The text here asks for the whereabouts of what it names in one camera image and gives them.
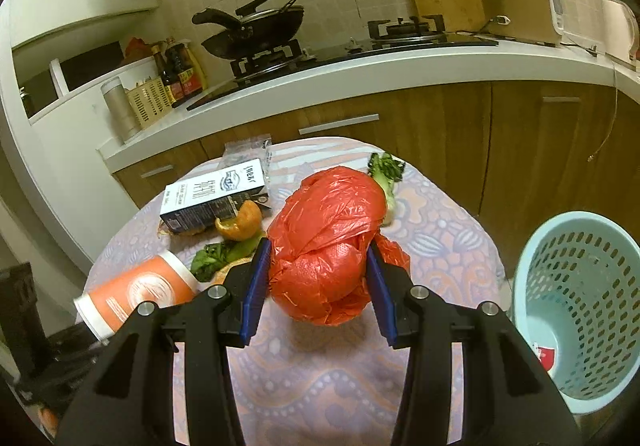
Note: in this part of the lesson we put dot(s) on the green bok choy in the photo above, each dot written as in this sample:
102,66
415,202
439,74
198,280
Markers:
387,186

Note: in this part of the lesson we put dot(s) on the light blue plastic basket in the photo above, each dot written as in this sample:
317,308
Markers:
550,236

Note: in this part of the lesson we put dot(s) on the black glass gas stove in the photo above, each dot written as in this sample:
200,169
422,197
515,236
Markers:
340,54

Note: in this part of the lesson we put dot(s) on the steel thermos flask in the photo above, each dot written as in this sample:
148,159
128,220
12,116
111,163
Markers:
120,111

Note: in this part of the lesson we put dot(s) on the red packaging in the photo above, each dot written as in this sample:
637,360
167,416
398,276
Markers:
140,48

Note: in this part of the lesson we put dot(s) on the red white wrapper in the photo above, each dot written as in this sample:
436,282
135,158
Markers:
545,357

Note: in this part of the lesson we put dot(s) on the patterned tablecloth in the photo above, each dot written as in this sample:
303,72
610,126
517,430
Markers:
310,376

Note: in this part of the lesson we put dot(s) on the milk carton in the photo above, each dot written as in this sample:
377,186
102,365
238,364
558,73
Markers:
210,196

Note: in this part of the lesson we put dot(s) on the yellow plastic basket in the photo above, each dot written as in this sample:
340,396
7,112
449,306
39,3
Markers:
147,104

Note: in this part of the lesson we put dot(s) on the white electric kettle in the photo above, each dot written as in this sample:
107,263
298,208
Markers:
620,31

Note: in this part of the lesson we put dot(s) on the black wok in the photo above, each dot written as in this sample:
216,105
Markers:
260,34

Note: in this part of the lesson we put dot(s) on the beige rice cooker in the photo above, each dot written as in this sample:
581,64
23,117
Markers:
520,1

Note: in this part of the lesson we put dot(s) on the clear plastic packet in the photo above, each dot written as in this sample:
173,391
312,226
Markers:
240,151

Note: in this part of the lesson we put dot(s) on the orange peel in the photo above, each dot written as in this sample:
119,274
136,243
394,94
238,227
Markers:
227,271
245,223

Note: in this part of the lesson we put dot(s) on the wooden kitchen cabinet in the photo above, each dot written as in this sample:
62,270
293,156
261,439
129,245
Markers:
450,126

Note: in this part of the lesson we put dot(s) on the black burner grate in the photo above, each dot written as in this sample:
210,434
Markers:
265,62
407,29

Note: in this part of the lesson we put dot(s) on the orange paper cup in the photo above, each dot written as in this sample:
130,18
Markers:
140,286

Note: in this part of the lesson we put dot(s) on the dark soy sauce bottle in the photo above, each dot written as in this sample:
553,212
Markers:
179,69
161,76

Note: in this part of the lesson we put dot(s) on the black kitchen appliance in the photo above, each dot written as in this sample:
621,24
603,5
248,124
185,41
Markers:
85,69

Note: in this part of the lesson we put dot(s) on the leafy green vegetable scrap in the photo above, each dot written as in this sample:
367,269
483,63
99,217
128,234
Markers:
210,257

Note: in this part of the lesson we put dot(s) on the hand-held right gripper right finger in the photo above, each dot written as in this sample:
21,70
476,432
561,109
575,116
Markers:
381,298

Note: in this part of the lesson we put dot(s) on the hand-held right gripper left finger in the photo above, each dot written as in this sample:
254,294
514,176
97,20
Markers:
255,293

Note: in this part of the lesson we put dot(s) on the red plastic bag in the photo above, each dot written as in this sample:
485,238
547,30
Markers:
325,226

